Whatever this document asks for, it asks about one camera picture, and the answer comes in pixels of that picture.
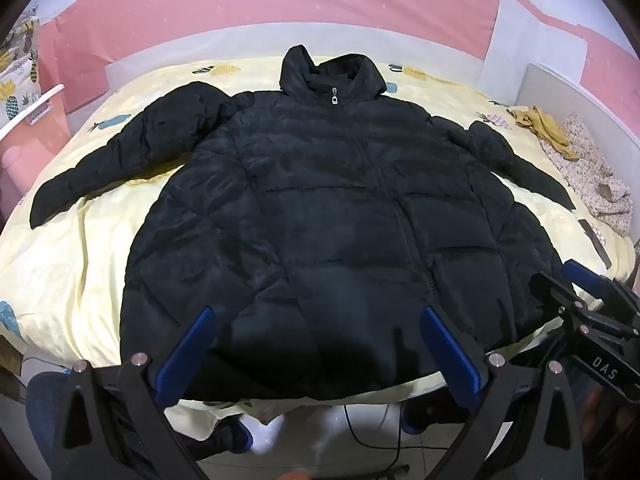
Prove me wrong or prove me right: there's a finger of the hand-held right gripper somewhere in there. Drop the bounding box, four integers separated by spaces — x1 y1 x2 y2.
562 259 640 311
530 271 640 346

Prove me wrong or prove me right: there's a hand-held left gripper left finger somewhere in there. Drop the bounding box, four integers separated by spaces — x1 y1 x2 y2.
50 306 217 480

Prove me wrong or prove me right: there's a floral fleece blanket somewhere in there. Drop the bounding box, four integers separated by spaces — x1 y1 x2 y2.
540 112 635 237

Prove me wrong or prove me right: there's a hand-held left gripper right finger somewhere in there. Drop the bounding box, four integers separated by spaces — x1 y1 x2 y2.
421 306 586 480

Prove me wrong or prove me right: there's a white bed side board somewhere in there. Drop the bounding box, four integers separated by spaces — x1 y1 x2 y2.
104 25 501 92

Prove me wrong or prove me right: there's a yellow pineapple print bedsheet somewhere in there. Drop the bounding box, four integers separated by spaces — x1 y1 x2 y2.
0 55 635 453

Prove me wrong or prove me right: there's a black floor cable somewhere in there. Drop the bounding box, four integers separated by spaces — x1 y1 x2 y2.
344 402 402 480

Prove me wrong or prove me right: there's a mustard yellow cloth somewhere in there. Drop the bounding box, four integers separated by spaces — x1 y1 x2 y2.
507 106 581 162

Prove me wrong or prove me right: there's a white headboard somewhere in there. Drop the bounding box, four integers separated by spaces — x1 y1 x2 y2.
517 62 640 171

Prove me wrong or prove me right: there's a white rail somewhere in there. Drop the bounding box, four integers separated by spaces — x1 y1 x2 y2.
0 84 67 140

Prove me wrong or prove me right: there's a black puffer jacket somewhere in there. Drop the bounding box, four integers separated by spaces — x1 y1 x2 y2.
29 44 577 402

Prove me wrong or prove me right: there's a pineapple print fabric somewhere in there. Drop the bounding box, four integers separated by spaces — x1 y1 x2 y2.
0 4 45 122

